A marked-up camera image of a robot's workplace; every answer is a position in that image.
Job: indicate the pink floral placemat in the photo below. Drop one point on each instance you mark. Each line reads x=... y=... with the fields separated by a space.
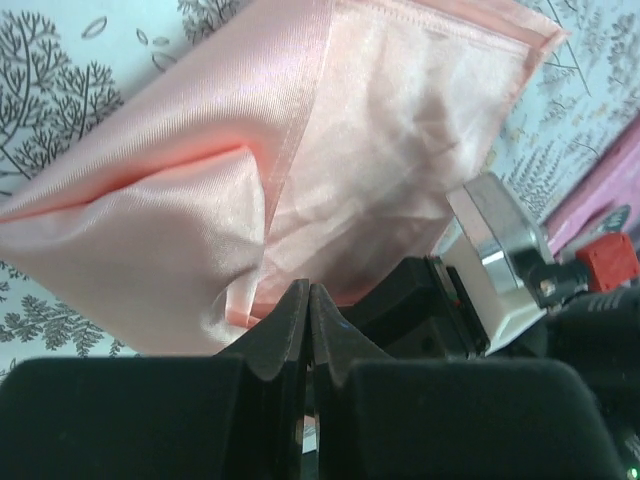
x=614 y=181

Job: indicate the floral patterned tablecloth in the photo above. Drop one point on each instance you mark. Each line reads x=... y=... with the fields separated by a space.
x=66 y=66

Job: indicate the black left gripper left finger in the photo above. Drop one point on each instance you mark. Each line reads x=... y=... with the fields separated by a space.
x=235 y=415

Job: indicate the peach satin napkin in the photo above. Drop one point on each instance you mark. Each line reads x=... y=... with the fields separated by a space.
x=304 y=139

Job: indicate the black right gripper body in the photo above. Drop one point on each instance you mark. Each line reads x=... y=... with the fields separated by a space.
x=426 y=308

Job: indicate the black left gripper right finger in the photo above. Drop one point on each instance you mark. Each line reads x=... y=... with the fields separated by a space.
x=383 y=418

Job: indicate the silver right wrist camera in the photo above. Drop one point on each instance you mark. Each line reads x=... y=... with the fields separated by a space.
x=494 y=227

